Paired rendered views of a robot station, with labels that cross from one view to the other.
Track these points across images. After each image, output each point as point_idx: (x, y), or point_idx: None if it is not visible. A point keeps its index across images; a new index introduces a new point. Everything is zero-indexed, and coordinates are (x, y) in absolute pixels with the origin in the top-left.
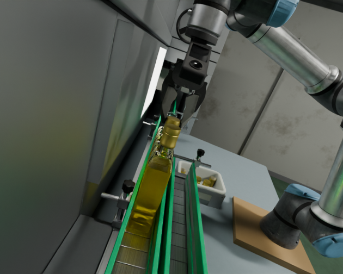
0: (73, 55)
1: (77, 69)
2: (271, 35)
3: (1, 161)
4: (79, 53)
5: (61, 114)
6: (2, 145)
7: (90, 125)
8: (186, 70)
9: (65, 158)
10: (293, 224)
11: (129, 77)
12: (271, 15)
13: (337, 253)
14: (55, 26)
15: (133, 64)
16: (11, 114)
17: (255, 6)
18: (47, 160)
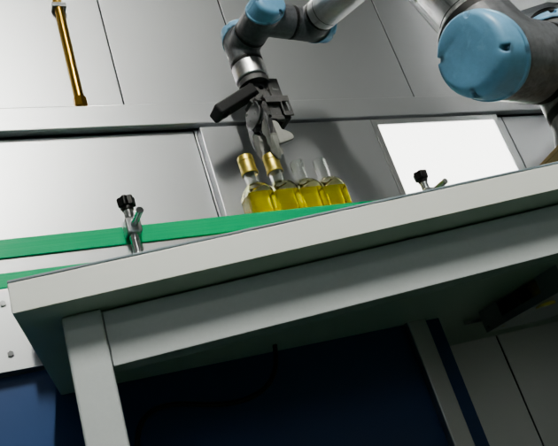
0: (146, 159)
1: (155, 165)
2: (317, 6)
3: (109, 199)
4: (152, 158)
5: (149, 188)
6: (108, 193)
7: (200, 205)
8: (211, 115)
9: (169, 219)
10: (551, 109)
11: (233, 160)
12: (255, 21)
13: (478, 65)
14: (126, 150)
15: (231, 150)
16: (110, 181)
17: (247, 33)
18: (144, 211)
